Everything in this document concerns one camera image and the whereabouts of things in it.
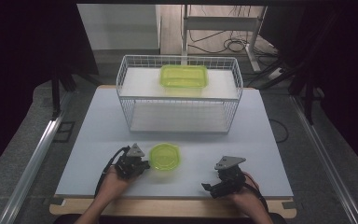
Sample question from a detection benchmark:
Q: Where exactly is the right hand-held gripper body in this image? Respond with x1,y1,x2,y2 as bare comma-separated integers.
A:
210,155,247,200

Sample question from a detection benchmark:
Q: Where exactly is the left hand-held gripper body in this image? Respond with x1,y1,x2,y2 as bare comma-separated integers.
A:
115,142,146,180

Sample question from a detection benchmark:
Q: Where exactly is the round green plastic container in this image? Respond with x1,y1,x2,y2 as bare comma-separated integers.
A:
148,142,182,172

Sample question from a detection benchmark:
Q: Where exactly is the white wire shelf rack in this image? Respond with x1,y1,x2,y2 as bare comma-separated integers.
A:
116,54,244,134

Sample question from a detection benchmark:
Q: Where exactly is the rectangular green plastic container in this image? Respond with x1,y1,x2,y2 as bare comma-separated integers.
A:
158,63,210,89

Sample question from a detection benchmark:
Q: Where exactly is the person's left hand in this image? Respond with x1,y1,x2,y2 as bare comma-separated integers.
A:
103,165,138,200

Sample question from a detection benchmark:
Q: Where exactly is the person's right hand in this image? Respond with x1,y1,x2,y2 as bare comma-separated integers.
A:
229,187,268,215

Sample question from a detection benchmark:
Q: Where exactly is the wooden table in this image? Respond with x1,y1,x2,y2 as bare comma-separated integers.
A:
48,84,298,218

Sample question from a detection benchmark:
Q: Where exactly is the pale grey table mat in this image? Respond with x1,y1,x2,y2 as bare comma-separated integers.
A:
55,87,295,199

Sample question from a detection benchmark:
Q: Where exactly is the black metal stand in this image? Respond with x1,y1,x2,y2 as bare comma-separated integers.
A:
50,64,77,121
288,60,324,126

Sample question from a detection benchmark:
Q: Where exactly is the white power strip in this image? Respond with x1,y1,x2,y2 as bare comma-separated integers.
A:
267,66,284,81

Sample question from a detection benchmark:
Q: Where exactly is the left hand-held gripper cable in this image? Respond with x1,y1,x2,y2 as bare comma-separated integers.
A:
94,146,131,198

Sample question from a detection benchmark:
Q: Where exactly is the hand-held gripper cable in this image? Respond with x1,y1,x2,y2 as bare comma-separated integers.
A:
94,146,131,198
241,172,270,213

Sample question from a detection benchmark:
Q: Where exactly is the right hand-held gripper cable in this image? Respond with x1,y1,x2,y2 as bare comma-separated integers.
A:
241,172,270,213

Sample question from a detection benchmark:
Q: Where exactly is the black looped floor cable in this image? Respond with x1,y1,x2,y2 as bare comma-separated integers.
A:
268,118,290,145

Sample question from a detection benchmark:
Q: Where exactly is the aluminium rail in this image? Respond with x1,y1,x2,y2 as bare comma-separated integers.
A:
290,94,358,224
0,90,76,224

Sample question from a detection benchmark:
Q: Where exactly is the tangle of black floor cables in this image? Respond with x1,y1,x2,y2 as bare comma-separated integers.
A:
187,5,282,56

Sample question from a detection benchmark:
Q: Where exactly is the white metal desk frame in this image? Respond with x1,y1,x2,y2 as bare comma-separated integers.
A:
181,4,269,75

